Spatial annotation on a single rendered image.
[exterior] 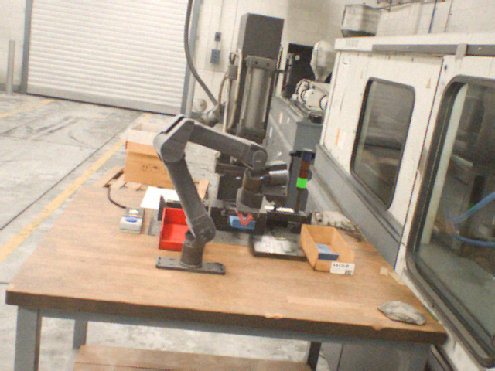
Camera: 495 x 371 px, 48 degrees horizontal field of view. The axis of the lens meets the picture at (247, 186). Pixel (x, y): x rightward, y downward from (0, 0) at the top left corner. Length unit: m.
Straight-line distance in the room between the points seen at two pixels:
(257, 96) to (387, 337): 0.88
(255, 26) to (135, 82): 9.32
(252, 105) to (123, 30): 9.41
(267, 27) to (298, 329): 1.02
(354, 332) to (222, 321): 0.34
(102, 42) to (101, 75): 0.63
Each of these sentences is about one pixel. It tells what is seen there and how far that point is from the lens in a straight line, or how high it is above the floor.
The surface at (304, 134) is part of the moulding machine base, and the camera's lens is 5.02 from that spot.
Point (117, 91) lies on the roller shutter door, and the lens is 11.29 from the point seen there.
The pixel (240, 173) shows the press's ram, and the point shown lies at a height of 1.12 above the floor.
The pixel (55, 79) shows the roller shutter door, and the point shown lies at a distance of 11.55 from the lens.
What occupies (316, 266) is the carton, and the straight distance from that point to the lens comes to 1.76.
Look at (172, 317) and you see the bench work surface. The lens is 1.42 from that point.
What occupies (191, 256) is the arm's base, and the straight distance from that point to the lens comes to 1.59.
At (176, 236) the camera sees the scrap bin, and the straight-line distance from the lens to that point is 1.85.
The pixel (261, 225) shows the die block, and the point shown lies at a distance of 1.97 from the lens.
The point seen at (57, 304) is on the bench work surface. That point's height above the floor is 0.87.
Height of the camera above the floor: 1.54
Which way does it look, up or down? 14 degrees down
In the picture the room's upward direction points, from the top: 9 degrees clockwise
